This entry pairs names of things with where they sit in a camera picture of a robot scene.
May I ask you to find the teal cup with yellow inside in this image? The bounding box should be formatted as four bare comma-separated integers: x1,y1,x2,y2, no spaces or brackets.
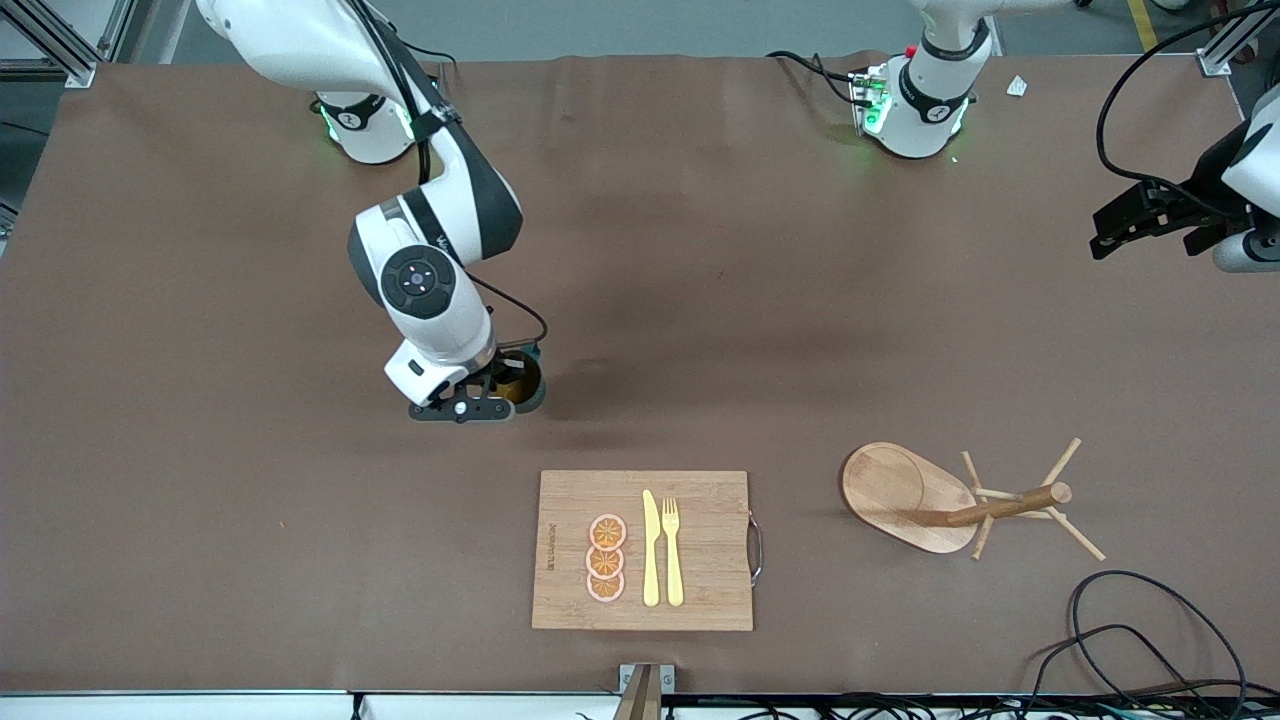
492,345,548,414

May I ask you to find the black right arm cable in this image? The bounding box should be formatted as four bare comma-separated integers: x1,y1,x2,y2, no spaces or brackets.
345,0,550,351

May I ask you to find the yellow plastic fork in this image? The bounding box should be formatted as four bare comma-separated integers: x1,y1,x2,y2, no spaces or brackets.
661,497,685,608

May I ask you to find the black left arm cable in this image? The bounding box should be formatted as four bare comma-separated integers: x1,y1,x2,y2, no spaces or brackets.
1097,0,1261,216

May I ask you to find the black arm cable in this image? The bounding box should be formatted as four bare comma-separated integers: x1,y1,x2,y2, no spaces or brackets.
345,0,550,351
1097,0,1261,216

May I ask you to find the brown table mat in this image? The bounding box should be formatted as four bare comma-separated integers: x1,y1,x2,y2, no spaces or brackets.
0,52,1280,696

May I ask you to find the yellow plastic knife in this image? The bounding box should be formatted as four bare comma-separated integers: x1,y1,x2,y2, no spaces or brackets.
642,489,662,608

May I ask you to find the aluminium frame profile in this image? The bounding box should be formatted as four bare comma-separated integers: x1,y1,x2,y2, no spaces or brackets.
0,0,136,89
1197,0,1280,77

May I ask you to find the white table edge profile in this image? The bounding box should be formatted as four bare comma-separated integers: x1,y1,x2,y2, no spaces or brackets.
0,690,621,720

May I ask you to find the black base power cable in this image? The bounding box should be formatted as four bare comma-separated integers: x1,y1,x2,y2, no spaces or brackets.
768,50,866,106

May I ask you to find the bamboo cutting board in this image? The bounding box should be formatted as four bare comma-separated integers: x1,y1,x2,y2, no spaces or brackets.
531,470,764,632

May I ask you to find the black loose cable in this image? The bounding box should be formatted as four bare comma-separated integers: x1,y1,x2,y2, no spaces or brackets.
1020,624,1201,720
1070,570,1251,720

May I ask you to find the wooden mug tree stand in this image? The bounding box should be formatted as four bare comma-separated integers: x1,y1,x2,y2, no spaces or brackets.
842,437,1107,563

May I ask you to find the black cable bundle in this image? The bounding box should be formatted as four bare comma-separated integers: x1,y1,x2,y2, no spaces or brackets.
660,695,1280,720

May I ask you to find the green-lit arm base box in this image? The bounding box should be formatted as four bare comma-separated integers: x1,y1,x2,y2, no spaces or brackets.
850,62,893,136

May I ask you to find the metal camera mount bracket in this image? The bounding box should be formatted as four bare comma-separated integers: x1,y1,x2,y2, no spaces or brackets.
618,663,676,720

